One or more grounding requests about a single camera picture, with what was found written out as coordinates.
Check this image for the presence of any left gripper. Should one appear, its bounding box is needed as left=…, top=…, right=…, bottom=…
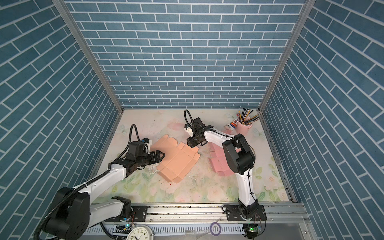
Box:
left=136, top=149, right=166, bottom=168

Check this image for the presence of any orange paper box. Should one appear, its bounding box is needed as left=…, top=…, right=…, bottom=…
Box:
left=151, top=135, right=200, bottom=183

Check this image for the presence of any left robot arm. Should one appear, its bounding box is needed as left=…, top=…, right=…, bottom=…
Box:
left=33, top=138, right=166, bottom=240

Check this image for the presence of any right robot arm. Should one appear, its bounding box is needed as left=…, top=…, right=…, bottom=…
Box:
left=185, top=118, right=267, bottom=222

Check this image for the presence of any pink paper box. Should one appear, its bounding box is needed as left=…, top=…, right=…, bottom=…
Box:
left=208, top=143, right=235, bottom=177

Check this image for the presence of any pink pencil cup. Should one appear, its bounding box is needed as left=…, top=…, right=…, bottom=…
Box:
left=235, top=120, right=253, bottom=136

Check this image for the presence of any coloured pencils bundle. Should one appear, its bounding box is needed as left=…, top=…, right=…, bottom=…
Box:
left=237, top=108, right=259, bottom=126

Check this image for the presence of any white analog clock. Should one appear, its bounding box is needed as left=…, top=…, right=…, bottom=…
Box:
left=126, top=226, right=155, bottom=240

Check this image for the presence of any purple tape roll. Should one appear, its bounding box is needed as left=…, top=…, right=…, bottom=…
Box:
left=210, top=222, right=222, bottom=237

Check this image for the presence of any green lit circuit board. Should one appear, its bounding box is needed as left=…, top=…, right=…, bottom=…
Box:
left=243, top=224, right=259, bottom=240

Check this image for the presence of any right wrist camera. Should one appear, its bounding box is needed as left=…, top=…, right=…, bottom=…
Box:
left=184, top=124, right=194, bottom=137

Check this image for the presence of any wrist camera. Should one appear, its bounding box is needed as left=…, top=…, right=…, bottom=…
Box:
left=184, top=124, right=194, bottom=137
left=142, top=138, right=152, bottom=152

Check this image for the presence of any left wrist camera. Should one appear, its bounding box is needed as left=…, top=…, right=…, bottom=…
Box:
left=142, top=138, right=152, bottom=152

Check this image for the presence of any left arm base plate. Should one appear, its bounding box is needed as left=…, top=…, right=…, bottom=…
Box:
left=105, top=206, right=148, bottom=223

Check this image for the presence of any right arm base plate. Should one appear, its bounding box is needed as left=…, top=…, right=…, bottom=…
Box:
left=222, top=204, right=267, bottom=222

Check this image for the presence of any aluminium rail frame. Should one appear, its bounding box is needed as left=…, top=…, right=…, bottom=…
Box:
left=52, top=202, right=319, bottom=240

